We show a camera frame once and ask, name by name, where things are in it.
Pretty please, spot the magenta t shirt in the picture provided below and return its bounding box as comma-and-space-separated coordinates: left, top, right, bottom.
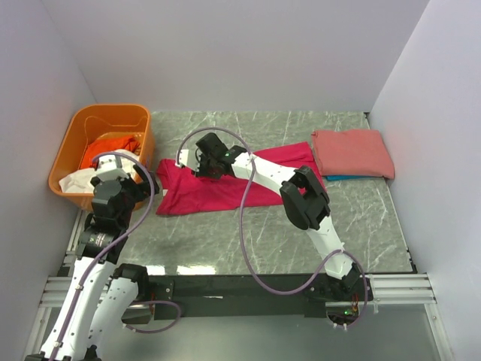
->
156, 141, 322, 216

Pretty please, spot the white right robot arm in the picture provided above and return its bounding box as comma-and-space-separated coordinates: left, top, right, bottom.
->
178, 129, 368, 301

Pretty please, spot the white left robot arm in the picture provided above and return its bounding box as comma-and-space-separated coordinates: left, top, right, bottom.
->
26, 156, 159, 360

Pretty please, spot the white t shirt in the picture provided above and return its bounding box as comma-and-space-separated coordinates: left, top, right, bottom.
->
59, 157, 137, 193

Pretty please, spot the orange t shirt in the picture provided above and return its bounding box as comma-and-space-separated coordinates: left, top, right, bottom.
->
79, 135, 141, 169

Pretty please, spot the orange plastic laundry basket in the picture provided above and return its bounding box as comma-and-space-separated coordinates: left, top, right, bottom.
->
48, 104, 155, 211

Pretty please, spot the folded blue t shirt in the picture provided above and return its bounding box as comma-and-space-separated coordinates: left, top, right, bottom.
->
324, 175, 383, 181

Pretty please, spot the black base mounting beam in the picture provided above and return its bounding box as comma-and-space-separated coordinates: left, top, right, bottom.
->
108, 273, 373, 321

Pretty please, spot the folded salmon pink t shirt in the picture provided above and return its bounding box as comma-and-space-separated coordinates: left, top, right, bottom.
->
311, 129, 395, 180

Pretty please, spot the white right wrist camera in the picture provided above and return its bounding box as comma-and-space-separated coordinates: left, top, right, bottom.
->
176, 149, 199, 171

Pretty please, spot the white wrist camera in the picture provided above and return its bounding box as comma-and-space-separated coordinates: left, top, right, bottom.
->
93, 152, 137, 182
176, 149, 199, 171

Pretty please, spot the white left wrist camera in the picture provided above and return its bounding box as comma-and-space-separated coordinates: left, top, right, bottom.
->
93, 152, 137, 182

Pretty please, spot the aluminium frame rail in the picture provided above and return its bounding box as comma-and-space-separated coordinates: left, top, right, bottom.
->
23, 211, 455, 360

